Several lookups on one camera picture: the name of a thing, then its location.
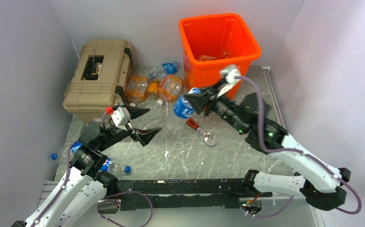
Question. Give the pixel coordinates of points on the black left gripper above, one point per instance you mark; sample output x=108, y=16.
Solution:
x=143, y=135

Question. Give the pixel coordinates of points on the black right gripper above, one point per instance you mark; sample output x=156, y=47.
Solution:
x=199, y=100

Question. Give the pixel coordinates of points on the blue label crushed bottle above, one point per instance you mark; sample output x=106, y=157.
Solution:
x=182, y=111

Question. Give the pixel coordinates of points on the crushed orange label bottle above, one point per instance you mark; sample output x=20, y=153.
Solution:
x=169, y=90

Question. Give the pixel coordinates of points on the clear bottle orange label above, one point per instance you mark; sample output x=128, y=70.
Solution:
x=202, y=58

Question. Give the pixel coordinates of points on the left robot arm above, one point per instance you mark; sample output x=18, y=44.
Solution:
x=84, y=182

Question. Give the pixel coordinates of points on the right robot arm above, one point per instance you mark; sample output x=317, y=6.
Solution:
x=319, y=184

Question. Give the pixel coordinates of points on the orange plastic bin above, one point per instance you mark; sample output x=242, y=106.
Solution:
x=225, y=36

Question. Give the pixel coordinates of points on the small orange juice bottle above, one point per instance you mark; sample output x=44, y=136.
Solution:
x=152, y=91

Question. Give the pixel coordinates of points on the large orange label bottle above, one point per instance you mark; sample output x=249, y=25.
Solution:
x=136, y=90

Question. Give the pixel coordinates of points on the red adjustable wrench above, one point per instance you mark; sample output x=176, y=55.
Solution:
x=208, y=137

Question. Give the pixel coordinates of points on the clear bottle blue label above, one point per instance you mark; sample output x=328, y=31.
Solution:
x=165, y=69

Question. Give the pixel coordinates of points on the tan plastic toolbox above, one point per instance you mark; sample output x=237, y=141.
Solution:
x=102, y=73

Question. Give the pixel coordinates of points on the clear bottle blue cap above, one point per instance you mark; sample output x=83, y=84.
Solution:
x=64, y=151

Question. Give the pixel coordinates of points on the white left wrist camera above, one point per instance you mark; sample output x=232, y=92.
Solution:
x=119, y=115

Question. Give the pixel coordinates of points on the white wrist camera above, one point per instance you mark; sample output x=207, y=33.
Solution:
x=229, y=74
x=119, y=115

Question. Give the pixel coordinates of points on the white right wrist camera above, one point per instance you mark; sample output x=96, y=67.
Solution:
x=229, y=74

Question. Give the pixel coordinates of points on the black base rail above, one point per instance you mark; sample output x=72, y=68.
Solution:
x=181, y=193

